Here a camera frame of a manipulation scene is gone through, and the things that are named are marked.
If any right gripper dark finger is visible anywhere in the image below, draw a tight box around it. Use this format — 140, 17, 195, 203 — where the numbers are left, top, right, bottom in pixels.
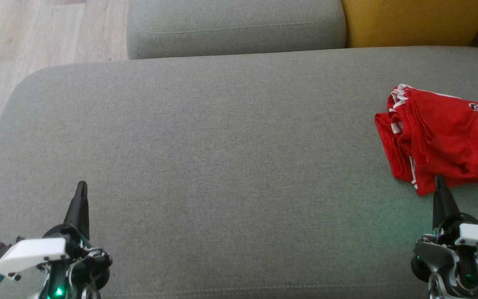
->
432, 174, 463, 231

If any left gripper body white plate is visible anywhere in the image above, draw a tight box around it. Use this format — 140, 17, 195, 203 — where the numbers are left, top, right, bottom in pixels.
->
0, 226, 113, 299

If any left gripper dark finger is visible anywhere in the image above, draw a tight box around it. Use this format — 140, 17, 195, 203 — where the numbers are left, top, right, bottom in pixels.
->
63, 181, 90, 239

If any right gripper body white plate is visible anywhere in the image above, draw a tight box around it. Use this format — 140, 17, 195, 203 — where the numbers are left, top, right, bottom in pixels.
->
411, 224, 478, 299

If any red jersey with white trim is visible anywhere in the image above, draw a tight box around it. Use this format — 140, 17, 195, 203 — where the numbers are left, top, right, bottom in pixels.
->
374, 84, 478, 196

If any grey sofa seat cushion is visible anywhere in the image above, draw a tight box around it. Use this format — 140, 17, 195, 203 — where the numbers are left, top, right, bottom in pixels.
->
0, 46, 478, 299

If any yellow sofa cushion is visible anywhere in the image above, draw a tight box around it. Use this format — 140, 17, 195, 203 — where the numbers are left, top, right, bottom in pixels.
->
341, 0, 478, 48

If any grey sofa back cushion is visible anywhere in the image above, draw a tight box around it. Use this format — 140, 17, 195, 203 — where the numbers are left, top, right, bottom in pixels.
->
126, 0, 347, 60

